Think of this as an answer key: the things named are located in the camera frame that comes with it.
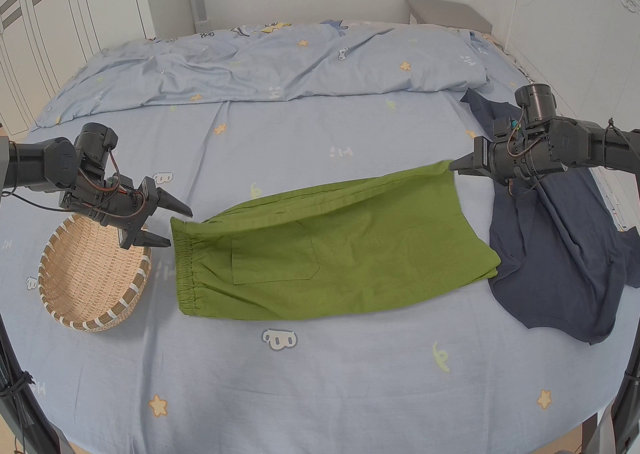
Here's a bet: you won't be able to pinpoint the pale blue quilt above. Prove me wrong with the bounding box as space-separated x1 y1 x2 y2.
31 21 493 131

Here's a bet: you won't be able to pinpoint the black cable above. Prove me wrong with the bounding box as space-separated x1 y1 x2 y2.
0 189 70 215
505 176 545 198

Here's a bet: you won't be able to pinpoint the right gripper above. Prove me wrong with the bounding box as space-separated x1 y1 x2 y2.
448 136 551 185

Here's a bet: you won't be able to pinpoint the dark blue garment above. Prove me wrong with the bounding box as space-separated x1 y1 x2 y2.
460 88 640 345

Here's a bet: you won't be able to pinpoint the round woven basket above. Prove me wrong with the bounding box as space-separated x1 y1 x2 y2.
37 214 152 332

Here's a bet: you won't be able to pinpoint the green shorts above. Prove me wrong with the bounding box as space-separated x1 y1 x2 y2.
170 159 502 323

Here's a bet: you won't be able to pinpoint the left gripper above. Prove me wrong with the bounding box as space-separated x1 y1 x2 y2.
59 176 194 250

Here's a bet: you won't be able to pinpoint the grey bedside table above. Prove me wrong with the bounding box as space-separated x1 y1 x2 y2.
404 0 493 35

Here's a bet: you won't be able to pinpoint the white wardrobe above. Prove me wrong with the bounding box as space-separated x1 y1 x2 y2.
0 0 158 140

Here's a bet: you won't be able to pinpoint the bed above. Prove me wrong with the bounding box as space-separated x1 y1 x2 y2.
0 0 640 454

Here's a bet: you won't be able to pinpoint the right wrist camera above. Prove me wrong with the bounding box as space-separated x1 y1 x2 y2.
492 117 522 143

